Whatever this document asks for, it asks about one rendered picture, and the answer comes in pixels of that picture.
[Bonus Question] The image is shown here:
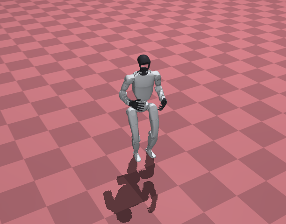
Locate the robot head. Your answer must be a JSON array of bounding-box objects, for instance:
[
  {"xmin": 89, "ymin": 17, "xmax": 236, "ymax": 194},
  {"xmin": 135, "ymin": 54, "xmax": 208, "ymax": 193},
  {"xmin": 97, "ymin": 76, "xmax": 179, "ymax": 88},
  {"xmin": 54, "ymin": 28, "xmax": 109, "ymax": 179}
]
[{"xmin": 137, "ymin": 55, "xmax": 151, "ymax": 76}]

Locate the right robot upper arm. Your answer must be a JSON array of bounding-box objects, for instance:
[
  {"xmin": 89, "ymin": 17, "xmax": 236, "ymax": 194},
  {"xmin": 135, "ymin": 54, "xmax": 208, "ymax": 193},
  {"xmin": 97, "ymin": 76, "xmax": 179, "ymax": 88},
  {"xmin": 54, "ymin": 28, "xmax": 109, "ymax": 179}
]
[{"xmin": 120, "ymin": 74, "xmax": 135, "ymax": 95}]

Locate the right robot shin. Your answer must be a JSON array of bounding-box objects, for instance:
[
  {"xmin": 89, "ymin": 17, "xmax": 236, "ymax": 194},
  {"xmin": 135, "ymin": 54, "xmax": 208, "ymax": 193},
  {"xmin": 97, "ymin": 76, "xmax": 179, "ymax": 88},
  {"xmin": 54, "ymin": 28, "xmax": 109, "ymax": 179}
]
[{"xmin": 131, "ymin": 136, "xmax": 140, "ymax": 154}]

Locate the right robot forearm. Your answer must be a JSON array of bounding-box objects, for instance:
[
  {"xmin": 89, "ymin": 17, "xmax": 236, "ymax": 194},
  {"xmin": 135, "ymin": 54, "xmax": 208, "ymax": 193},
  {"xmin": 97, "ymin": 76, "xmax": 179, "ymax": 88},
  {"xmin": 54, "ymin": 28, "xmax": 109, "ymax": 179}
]
[{"xmin": 119, "ymin": 91, "xmax": 130, "ymax": 105}]

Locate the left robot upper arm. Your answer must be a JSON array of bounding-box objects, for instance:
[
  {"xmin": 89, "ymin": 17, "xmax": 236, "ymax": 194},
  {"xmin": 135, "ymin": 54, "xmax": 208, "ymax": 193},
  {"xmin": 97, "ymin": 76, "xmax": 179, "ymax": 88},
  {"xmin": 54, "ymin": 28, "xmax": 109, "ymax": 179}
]
[{"xmin": 152, "ymin": 71, "xmax": 162, "ymax": 92}]

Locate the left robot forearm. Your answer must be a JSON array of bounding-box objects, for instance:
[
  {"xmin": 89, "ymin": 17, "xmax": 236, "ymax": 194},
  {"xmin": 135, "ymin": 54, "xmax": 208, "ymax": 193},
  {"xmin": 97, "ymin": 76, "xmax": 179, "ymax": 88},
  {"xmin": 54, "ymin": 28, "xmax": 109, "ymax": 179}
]
[{"xmin": 157, "ymin": 87, "xmax": 167, "ymax": 102}]

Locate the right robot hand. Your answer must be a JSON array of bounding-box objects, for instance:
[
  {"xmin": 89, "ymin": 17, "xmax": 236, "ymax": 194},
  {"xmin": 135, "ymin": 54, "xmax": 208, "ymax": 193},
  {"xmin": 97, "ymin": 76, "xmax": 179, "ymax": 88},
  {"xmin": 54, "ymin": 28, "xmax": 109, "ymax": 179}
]
[{"xmin": 128, "ymin": 99, "xmax": 144, "ymax": 111}]

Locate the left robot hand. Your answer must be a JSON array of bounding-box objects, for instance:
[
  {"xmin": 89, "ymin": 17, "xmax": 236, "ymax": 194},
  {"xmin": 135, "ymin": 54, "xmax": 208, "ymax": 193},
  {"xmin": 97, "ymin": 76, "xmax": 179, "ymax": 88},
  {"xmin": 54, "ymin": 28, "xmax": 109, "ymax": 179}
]
[{"xmin": 158, "ymin": 98, "xmax": 167, "ymax": 111}]

